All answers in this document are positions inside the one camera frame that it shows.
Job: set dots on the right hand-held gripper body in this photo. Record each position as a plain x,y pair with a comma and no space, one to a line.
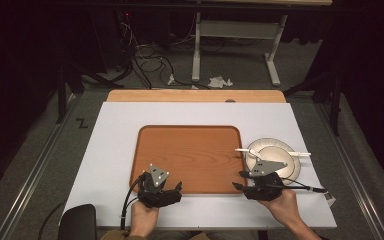
263,188

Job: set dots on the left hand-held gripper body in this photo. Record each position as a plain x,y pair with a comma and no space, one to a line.
155,196

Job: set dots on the person's left hand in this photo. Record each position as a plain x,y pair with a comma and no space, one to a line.
142,218

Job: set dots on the person's right hand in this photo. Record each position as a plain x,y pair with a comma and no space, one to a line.
286,206

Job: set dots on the white spoon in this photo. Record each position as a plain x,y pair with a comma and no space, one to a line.
255,154

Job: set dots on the wooden tray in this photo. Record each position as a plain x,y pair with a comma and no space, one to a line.
190,156

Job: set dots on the white bowl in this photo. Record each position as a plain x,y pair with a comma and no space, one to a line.
276,156

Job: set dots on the white plate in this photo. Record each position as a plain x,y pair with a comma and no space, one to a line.
295,166

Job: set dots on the white wrapped chopsticks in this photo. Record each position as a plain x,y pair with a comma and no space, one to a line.
300,153

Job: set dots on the white table board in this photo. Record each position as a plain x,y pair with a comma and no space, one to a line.
113,150

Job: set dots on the small white tag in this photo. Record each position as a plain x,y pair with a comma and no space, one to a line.
330,199

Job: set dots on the black chair back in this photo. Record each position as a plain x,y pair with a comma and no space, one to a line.
78,222

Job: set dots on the crumpled white paper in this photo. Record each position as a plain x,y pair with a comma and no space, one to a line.
219,82

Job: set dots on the small white paper scrap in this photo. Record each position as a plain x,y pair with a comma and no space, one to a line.
171,80

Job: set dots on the black metal stand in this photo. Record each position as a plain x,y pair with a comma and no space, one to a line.
67,83
335,100

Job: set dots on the metal floor rail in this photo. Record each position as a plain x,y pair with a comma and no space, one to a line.
356,173
30,180

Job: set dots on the white metal table frame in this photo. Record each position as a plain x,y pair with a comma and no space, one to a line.
236,29

